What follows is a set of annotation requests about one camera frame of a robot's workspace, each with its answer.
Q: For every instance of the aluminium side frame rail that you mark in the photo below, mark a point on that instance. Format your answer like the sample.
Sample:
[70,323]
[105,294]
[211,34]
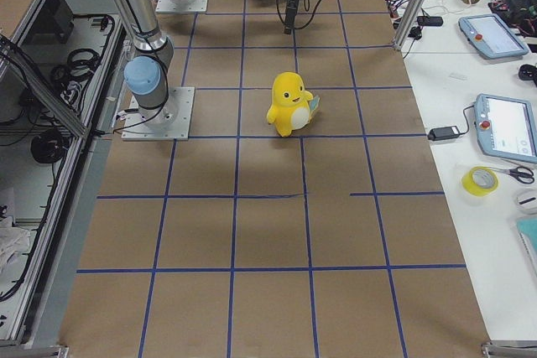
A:
[57,59]

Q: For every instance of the yellow plush dinosaur toy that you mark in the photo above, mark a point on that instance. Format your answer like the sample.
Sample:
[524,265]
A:
[292,106]

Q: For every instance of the blue teach pendant upper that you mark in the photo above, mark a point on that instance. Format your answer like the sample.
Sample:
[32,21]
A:
[491,37]

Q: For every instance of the black charger on table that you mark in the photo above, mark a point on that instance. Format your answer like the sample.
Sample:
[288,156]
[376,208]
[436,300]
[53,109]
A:
[443,133]

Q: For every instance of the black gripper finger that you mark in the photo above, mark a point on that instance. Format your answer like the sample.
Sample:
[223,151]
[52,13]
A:
[291,10]

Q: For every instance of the blue teach pendant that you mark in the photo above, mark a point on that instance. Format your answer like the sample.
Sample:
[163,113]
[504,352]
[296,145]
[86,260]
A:
[491,37]
[505,127]

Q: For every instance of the blue teach pendant lower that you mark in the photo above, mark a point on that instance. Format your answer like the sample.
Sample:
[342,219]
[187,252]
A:
[505,127]

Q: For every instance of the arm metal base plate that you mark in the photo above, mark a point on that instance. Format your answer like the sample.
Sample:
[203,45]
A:
[172,122]
[181,6]

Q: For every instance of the black scissors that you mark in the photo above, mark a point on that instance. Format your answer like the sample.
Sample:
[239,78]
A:
[522,174]

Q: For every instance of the yellow tape roll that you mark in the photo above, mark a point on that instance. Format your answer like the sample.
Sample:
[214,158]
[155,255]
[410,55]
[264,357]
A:
[479,181]

